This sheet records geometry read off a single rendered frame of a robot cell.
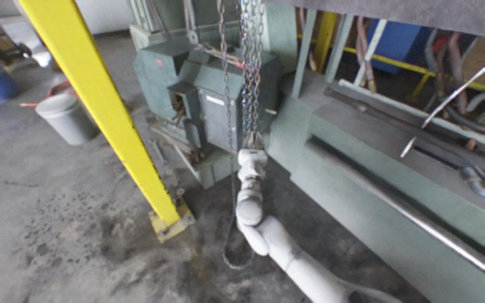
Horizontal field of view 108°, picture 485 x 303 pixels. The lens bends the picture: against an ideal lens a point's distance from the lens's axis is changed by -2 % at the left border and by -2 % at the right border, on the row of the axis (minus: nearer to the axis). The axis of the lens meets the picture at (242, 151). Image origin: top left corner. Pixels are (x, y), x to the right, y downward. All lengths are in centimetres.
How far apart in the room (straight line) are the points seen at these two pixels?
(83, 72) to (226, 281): 106
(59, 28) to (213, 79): 49
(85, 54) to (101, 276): 109
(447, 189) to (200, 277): 114
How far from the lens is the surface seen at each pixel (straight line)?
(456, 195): 99
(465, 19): 87
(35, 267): 165
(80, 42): 68
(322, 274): 48
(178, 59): 100
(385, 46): 367
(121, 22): 670
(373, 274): 136
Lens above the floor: 115
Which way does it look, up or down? 44 degrees down
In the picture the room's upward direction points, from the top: straight up
